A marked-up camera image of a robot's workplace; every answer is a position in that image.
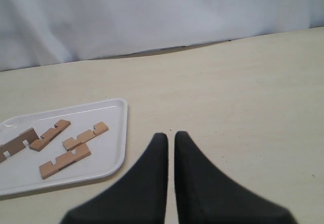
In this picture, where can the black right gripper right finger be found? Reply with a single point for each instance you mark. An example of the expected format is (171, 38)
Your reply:
(204, 194)

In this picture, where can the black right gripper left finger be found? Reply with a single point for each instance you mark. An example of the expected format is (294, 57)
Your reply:
(140, 196)

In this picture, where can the white plastic tray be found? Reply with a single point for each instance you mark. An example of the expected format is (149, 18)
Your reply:
(63, 146)

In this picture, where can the white backdrop curtain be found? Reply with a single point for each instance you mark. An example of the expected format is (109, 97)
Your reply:
(44, 32)

